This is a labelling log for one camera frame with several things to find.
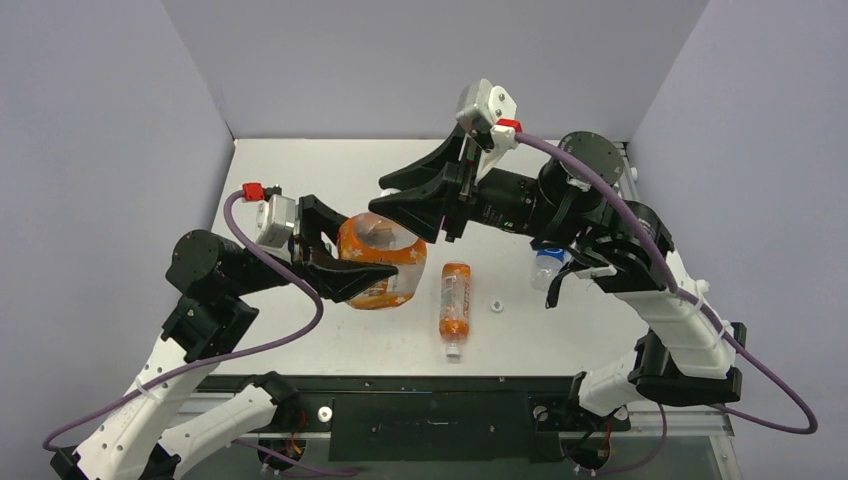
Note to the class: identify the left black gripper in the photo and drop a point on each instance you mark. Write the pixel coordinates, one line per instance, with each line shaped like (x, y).
(334, 278)

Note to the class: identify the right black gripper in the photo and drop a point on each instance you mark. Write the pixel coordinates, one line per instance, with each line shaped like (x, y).
(457, 198)

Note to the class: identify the wide orange drink bottle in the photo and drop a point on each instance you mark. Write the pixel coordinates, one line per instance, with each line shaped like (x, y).
(373, 239)

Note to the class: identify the slim orange drink bottle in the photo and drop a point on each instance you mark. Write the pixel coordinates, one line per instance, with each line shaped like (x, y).
(454, 315)

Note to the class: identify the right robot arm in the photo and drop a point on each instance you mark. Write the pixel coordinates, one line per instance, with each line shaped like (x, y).
(562, 196)

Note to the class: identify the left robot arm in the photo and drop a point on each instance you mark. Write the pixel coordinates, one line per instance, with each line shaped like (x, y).
(137, 436)

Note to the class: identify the blue cap pepsi bottle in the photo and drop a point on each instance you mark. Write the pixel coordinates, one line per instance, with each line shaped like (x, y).
(547, 264)

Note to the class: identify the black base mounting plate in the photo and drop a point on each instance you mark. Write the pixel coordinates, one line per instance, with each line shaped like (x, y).
(437, 418)

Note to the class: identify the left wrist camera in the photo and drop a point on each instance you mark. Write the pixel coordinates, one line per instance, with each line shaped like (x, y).
(276, 218)

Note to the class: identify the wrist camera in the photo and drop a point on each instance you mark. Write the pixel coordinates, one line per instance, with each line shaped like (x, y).
(276, 218)
(487, 113)

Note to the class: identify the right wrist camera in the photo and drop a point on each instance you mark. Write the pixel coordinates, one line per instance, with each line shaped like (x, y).
(487, 113)

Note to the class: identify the aluminium frame rail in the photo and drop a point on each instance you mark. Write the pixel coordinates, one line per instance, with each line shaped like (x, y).
(640, 261)

